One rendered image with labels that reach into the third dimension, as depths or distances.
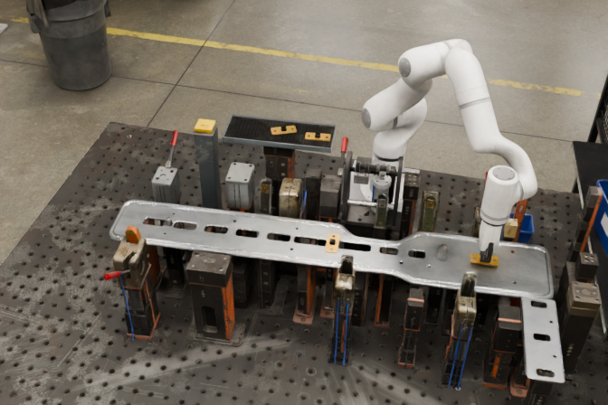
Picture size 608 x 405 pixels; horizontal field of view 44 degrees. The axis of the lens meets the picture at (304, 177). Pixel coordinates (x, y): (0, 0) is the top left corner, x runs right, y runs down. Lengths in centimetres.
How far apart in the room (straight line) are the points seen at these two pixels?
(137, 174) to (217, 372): 105
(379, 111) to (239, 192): 54
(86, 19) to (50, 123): 66
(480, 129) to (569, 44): 362
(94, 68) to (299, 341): 294
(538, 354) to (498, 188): 46
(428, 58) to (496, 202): 47
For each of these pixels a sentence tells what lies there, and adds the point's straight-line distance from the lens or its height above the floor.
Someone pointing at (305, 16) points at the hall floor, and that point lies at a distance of 576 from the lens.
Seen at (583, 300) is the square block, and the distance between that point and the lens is 228.
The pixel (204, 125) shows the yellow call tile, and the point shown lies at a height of 116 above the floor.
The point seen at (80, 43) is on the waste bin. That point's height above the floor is 34.
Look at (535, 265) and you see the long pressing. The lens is 242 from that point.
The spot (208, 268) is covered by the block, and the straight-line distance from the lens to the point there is 227.
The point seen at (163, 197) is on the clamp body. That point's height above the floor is 100.
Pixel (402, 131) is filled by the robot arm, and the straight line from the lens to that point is 270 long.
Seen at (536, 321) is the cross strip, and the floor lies 100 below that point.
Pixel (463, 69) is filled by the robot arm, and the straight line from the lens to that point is 216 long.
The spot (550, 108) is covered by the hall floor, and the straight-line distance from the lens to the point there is 499.
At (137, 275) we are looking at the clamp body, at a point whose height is 100.
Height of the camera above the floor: 267
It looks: 40 degrees down
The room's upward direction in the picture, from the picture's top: 1 degrees clockwise
